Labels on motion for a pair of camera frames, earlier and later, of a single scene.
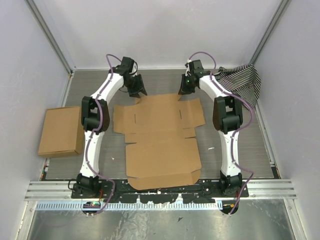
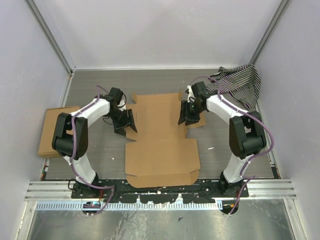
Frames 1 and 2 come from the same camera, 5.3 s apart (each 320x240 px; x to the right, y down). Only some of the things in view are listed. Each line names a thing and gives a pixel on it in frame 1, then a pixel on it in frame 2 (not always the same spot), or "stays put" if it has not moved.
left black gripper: x=139 y=87 to x=129 y=121
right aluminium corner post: x=272 y=25 stays put
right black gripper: x=183 y=90 to x=186 y=114
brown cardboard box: x=160 y=154 stays put
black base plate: x=118 y=190 stays put
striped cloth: x=243 y=80 stays put
